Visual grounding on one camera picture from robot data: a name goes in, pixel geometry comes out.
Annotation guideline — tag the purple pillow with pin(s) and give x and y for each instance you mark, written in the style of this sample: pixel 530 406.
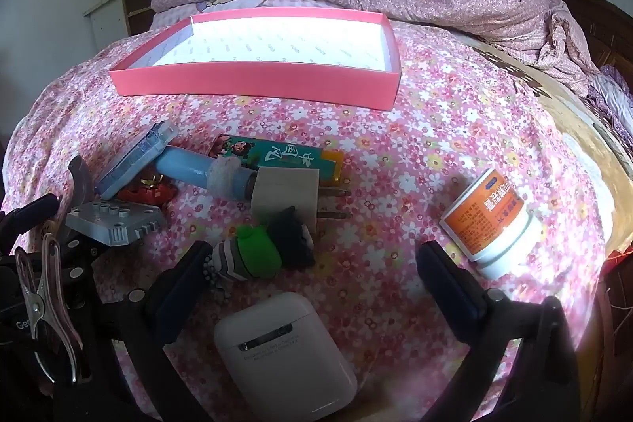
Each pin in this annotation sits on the purple pillow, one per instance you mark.
pixel 615 95

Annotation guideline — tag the white orange label medicine bottle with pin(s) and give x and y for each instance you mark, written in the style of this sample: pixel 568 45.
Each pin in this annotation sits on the white orange label medicine bottle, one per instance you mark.
pixel 484 224

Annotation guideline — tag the pink floral bedsheet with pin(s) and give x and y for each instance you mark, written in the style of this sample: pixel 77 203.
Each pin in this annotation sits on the pink floral bedsheet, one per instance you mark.
pixel 420 140

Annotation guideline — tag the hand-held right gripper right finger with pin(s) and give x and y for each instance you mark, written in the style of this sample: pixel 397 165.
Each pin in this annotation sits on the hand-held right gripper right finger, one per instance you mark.
pixel 462 306

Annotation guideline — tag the dark wooden headboard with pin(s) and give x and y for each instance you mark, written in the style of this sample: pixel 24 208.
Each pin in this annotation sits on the dark wooden headboard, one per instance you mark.
pixel 593 21

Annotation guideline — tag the white charger plug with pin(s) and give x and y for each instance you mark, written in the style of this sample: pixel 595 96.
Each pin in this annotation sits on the white charger plug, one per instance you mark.
pixel 284 199

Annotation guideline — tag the red translucent toy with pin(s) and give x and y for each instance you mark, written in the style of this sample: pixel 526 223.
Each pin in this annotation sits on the red translucent toy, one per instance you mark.
pixel 148 195

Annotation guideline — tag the green mini mitten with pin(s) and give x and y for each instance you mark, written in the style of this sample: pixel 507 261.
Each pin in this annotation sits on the green mini mitten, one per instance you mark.
pixel 257 254

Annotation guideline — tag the metal spring clip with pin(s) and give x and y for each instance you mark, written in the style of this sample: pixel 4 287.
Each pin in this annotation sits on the metal spring clip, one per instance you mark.
pixel 42 303

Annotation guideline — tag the green cartoon print lighter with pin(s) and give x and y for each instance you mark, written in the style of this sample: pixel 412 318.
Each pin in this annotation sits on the green cartoon print lighter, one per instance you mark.
pixel 277 157

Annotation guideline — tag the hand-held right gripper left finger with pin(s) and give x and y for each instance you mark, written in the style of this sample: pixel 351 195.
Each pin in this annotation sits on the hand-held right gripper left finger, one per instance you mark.
pixel 172 306

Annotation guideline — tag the blue correction tape dispenser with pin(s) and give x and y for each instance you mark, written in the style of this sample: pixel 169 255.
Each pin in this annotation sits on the blue correction tape dispenser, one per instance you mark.
pixel 133 160

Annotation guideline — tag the white earbud case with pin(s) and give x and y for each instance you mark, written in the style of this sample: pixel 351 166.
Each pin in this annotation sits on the white earbud case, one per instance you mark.
pixel 282 353

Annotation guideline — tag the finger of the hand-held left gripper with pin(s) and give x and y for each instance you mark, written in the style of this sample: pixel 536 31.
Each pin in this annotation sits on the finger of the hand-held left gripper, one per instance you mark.
pixel 80 184
pixel 32 210

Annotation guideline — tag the cartoon print pillow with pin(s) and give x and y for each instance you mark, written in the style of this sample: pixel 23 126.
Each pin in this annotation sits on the cartoon print pillow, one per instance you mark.
pixel 237 3

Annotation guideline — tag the small gold toy block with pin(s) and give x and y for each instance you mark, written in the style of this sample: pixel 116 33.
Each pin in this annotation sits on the small gold toy block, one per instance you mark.
pixel 150 179

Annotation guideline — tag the white bedside cabinet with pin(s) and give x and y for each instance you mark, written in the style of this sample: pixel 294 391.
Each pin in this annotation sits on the white bedside cabinet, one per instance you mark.
pixel 106 21

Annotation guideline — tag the grey toy building block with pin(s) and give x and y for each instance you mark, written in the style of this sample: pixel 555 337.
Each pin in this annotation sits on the grey toy building block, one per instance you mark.
pixel 118 224

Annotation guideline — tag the pink cardboard box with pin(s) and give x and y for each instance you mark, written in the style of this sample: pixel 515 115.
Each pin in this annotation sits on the pink cardboard box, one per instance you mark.
pixel 247 81

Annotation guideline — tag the yellow printed bed mat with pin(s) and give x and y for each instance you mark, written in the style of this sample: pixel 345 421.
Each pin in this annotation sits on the yellow printed bed mat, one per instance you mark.
pixel 568 115

